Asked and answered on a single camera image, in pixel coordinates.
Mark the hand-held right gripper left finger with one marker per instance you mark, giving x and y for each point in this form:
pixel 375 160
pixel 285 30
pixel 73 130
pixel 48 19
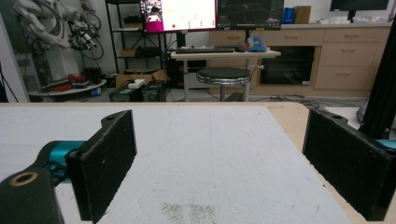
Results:
pixel 99 161

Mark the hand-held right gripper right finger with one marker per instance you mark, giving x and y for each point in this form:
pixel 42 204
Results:
pixel 348 158

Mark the black equipment case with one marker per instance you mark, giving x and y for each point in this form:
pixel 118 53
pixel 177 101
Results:
pixel 137 92

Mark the round white platform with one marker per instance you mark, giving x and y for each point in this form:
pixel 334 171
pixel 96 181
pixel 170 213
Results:
pixel 68 88

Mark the cardboard box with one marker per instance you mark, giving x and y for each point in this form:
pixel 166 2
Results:
pixel 140 77

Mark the white mat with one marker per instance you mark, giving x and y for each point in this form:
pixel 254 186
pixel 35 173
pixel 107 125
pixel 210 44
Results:
pixel 199 161

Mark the wooden drawer cabinet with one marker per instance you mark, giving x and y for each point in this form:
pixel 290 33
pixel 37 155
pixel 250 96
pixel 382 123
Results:
pixel 323 56

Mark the black metal shelf rack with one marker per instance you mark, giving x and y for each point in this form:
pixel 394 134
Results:
pixel 134 37

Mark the round black stool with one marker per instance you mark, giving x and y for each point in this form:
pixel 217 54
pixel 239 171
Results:
pixel 223 76

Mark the brown paper bag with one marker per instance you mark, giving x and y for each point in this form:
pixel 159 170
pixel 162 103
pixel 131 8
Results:
pixel 302 14

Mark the black keyboard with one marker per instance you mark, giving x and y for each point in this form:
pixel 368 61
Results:
pixel 204 50

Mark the blue box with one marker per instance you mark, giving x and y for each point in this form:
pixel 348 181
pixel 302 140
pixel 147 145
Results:
pixel 288 15

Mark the small wooden desk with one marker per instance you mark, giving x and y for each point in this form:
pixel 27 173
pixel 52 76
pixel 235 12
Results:
pixel 224 55

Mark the bright computer monitor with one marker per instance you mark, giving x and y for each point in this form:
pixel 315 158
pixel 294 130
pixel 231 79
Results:
pixel 178 15

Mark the dark computer monitor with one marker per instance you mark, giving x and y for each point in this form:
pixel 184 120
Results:
pixel 250 14

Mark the black stand post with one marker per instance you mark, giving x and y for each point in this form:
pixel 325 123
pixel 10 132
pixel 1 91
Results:
pixel 381 93

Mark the dark wall monitor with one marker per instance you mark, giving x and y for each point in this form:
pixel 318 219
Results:
pixel 359 5

